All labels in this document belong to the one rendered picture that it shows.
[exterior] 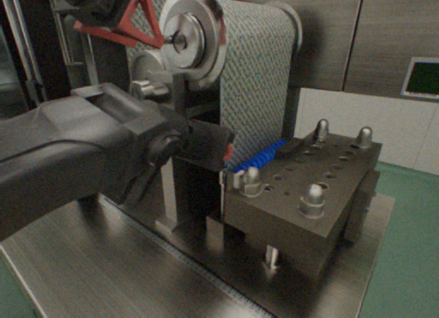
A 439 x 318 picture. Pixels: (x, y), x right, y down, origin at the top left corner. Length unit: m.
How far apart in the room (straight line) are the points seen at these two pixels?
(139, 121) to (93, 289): 0.33
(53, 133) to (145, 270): 0.34
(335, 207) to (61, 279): 0.45
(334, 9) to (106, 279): 0.68
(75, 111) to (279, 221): 0.29
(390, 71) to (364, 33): 0.09
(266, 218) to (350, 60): 0.41
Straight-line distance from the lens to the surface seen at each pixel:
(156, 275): 0.48
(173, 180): 0.49
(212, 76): 0.41
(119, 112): 0.24
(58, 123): 0.20
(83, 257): 0.55
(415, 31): 0.64
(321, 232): 0.37
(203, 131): 0.35
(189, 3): 0.43
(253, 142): 0.53
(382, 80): 0.65
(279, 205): 0.40
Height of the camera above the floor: 1.26
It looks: 26 degrees down
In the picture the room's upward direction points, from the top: straight up
